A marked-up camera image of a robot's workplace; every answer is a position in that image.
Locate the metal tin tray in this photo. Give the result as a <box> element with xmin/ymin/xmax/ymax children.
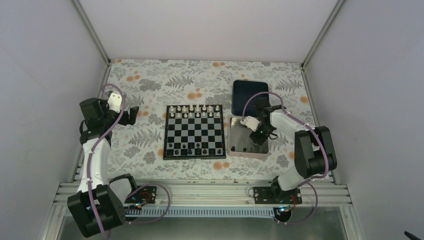
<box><xmin>226</xmin><ymin>116</ymin><xmax>270</xmax><ymax>159</ymax></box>

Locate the dark blue tin lid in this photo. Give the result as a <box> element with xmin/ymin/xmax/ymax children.
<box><xmin>231</xmin><ymin>79</ymin><xmax>269</xmax><ymax>117</ymax></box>

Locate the black white chessboard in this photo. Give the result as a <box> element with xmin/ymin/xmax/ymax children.
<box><xmin>163</xmin><ymin>114</ymin><xmax>227</xmax><ymax>160</ymax></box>

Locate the black chess piece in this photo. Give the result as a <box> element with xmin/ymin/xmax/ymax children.
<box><xmin>194</xmin><ymin>148</ymin><xmax>202</xmax><ymax>156</ymax></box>

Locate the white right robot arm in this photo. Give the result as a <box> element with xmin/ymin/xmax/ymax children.
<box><xmin>242</xmin><ymin>97</ymin><xmax>338</xmax><ymax>204</ymax></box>

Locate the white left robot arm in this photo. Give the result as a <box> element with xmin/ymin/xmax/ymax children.
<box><xmin>67</xmin><ymin>93</ymin><xmax>140</xmax><ymax>238</ymax></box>

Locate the white chess piece row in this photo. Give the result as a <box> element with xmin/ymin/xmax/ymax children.
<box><xmin>166</xmin><ymin>104</ymin><xmax>223</xmax><ymax>119</ymax></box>

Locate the floral patterned table mat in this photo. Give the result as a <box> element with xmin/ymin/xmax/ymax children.
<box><xmin>107</xmin><ymin>59</ymin><xmax>314</xmax><ymax>181</ymax></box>

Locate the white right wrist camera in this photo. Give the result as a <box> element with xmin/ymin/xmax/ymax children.
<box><xmin>240</xmin><ymin>116</ymin><xmax>261</xmax><ymax>132</ymax></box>

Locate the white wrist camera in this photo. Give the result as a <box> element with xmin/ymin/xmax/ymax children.
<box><xmin>240</xmin><ymin>116</ymin><xmax>261</xmax><ymax>132</ymax></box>
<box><xmin>107</xmin><ymin>92</ymin><xmax>123</xmax><ymax>114</ymax></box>

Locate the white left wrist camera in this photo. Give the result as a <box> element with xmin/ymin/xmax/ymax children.
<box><xmin>107</xmin><ymin>92</ymin><xmax>123</xmax><ymax>114</ymax></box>

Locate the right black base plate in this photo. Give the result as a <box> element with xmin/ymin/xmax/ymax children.
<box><xmin>252</xmin><ymin>186</ymin><xmax>303</xmax><ymax>205</ymax></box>

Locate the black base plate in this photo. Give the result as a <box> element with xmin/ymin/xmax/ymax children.
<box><xmin>124</xmin><ymin>185</ymin><xmax>157</xmax><ymax>208</ymax></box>
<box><xmin>252</xmin><ymin>186</ymin><xmax>303</xmax><ymax>205</ymax></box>

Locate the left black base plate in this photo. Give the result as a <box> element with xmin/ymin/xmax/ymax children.
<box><xmin>124</xmin><ymin>185</ymin><xmax>157</xmax><ymax>208</ymax></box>

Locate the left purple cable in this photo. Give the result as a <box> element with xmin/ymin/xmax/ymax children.
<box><xmin>86</xmin><ymin>82</ymin><xmax>127</xmax><ymax>240</ymax></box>

